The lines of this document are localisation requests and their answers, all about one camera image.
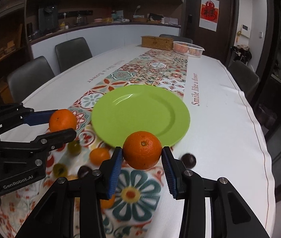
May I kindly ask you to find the patterned table cloth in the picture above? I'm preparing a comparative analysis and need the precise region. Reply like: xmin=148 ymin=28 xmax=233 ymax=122
xmin=0 ymin=45 xmax=276 ymax=237

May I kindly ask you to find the white wall intercom panel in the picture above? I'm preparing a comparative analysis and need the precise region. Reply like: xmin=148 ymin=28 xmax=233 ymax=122
xmin=241 ymin=24 xmax=251 ymax=38

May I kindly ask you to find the white plastic fruit basket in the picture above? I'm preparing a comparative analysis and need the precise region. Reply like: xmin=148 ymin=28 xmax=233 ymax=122
xmin=173 ymin=41 xmax=205 ymax=58

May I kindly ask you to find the grey chair near left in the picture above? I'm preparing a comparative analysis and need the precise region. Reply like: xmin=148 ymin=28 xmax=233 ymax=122
xmin=7 ymin=56 xmax=55 ymax=103

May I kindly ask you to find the grey chair far left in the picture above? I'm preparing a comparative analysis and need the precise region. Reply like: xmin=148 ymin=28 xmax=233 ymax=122
xmin=55 ymin=37 xmax=93 ymax=73

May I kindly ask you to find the green tomato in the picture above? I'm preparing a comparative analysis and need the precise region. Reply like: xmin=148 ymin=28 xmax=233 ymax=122
xmin=67 ymin=140 xmax=81 ymax=156
xmin=52 ymin=163 xmax=68 ymax=178

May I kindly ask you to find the grey chair right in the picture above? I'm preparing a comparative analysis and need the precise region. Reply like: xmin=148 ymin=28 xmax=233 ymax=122
xmin=228 ymin=61 xmax=260 ymax=102

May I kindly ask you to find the grey chair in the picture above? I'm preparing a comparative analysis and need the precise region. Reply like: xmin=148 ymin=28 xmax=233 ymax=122
xmin=55 ymin=37 xmax=93 ymax=73
xmin=7 ymin=56 xmax=55 ymax=103
xmin=228 ymin=61 xmax=260 ymax=102

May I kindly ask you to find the dark wooden door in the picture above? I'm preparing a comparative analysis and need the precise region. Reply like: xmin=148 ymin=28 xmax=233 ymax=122
xmin=181 ymin=0 xmax=240 ymax=66

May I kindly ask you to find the green plate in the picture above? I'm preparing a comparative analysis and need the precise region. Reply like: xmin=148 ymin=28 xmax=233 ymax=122
xmin=91 ymin=85 xmax=190 ymax=147

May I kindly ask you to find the grey chair far end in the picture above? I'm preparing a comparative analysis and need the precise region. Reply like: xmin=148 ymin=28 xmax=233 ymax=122
xmin=160 ymin=34 xmax=193 ymax=44

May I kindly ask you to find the wicker basket box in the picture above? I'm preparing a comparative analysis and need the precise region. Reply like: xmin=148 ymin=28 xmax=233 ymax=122
xmin=141 ymin=36 xmax=173 ymax=51

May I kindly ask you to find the large orange mandarin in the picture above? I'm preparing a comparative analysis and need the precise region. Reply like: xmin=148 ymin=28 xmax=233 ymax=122
xmin=123 ymin=131 xmax=162 ymax=170

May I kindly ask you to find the oval orange fruit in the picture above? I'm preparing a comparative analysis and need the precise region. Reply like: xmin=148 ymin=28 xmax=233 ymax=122
xmin=100 ymin=195 xmax=115 ymax=209

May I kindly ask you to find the red calendar poster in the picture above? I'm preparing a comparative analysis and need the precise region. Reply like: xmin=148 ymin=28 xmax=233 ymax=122
xmin=199 ymin=0 xmax=220 ymax=32

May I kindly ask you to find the black coffee machine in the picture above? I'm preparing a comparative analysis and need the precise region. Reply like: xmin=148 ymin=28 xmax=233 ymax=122
xmin=38 ymin=5 xmax=59 ymax=35

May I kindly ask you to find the dark plum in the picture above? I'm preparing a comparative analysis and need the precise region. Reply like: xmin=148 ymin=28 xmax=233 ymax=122
xmin=77 ymin=165 xmax=92 ymax=178
xmin=181 ymin=153 xmax=196 ymax=169

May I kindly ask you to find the small orange kumquat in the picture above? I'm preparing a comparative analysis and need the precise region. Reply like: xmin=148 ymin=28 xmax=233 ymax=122
xmin=89 ymin=148 xmax=111 ymax=166

